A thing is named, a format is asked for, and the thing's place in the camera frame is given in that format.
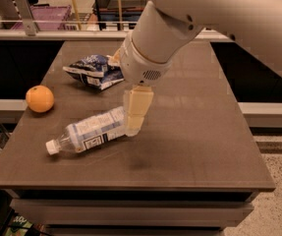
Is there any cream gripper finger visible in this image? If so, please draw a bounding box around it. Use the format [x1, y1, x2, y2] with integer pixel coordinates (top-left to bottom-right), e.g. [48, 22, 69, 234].
[123, 86, 154, 137]
[108, 50, 120, 67]

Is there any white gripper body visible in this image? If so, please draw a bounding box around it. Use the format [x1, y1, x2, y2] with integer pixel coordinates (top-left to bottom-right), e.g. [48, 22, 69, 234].
[119, 36, 171, 87]

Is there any blue label plastic bottle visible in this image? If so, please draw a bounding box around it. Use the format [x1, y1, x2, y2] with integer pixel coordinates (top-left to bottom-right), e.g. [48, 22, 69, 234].
[45, 106, 125, 155]

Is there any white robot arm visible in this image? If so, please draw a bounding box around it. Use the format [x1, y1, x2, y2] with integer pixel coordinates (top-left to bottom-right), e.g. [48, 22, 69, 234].
[111, 0, 282, 137]

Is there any blue chip bag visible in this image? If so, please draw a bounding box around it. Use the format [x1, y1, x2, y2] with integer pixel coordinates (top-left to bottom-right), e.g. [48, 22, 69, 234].
[63, 54, 124, 90]

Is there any purple plastic crate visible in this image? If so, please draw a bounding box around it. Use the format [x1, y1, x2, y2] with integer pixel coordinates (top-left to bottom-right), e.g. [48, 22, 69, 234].
[12, 5, 71, 30]

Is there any orange fruit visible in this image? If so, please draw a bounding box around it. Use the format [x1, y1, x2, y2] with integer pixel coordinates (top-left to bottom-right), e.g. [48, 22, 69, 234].
[26, 86, 54, 113]

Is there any brown table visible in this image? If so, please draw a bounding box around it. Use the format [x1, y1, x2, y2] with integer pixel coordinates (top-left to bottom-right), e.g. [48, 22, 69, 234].
[0, 41, 275, 236]

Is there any metal railing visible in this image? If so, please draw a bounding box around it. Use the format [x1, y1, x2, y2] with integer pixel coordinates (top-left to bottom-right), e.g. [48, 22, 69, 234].
[0, 0, 233, 43]

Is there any green package under table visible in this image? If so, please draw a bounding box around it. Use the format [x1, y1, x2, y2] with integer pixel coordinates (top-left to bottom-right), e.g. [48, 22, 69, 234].
[4, 215, 32, 236]

